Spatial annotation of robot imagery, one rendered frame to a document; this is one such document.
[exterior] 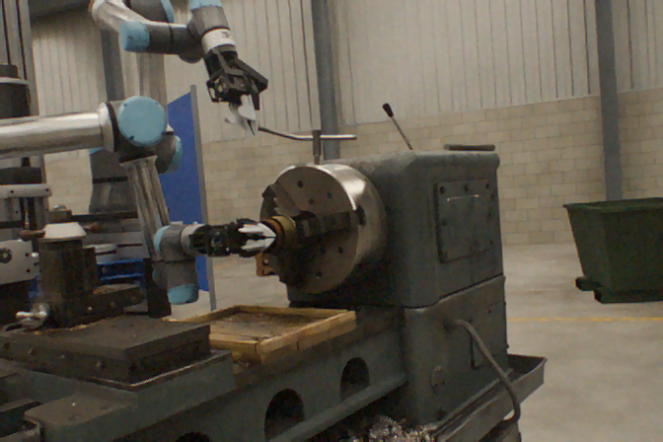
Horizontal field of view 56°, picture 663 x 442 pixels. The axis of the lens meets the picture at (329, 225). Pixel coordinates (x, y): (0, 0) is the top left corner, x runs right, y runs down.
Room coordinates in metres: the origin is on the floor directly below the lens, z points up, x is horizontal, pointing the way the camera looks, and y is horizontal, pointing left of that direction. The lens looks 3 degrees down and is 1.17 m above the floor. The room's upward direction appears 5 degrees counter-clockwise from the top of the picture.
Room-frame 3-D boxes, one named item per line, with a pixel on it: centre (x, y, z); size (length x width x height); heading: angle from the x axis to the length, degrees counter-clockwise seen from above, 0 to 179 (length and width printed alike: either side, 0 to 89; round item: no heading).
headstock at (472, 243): (1.88, -0.20, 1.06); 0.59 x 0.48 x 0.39; 143
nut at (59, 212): (1.10, 0.47, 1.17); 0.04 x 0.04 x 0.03
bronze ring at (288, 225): (1.43, 0.12, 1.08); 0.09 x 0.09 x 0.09; 52
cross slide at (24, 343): (1.06, 0.42, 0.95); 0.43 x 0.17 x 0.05; 53
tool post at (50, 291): (1.10, 0.46, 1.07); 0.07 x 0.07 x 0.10; 53
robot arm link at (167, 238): (1.53, 0.37, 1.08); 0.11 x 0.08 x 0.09; 52
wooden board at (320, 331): (1.33, 0.19, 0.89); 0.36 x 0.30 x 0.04; 53
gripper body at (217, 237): (1.43, 0.25, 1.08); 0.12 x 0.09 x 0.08; 52
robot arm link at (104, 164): (1.86, 0.63, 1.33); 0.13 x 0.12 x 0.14; 124
